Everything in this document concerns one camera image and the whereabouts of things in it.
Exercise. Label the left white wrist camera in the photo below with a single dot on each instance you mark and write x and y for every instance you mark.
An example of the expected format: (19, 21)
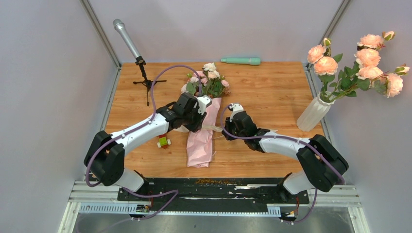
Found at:
(203, 103)

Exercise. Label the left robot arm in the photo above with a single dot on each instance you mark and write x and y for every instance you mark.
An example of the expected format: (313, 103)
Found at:
(106, 154)

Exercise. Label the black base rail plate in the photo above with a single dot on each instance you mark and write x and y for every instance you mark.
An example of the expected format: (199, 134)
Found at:
(263, 189)

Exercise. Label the teal cylindrical handle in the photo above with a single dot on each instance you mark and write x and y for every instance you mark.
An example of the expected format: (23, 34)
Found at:
(253, 61)

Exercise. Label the cream printed ribbon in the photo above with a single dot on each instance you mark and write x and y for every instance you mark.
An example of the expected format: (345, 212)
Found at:
(205, 133)

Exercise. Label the toy brick car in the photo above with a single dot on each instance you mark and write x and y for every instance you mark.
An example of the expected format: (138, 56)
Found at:
(163, 141)

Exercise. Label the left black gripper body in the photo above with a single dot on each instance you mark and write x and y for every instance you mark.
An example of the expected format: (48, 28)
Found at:
(194, 121)

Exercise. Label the peach artificial roses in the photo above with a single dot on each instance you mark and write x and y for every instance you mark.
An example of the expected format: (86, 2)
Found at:
(363, 75)

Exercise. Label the pink flower bouquet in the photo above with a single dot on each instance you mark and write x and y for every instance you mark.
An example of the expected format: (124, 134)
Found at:
(214, 85)

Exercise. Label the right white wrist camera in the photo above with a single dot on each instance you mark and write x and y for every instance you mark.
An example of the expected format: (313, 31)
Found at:
(235, 108)

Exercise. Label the silver microphone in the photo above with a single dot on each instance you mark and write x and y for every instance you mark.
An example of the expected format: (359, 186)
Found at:
(121, 29)

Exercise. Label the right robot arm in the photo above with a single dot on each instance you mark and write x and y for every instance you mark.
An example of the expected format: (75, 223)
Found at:
(322, 165)

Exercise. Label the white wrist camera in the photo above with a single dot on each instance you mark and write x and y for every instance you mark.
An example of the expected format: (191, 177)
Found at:
(235, 108)
(203, 103)

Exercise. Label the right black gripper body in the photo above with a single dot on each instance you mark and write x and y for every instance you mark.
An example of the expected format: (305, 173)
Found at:
(231, 128)

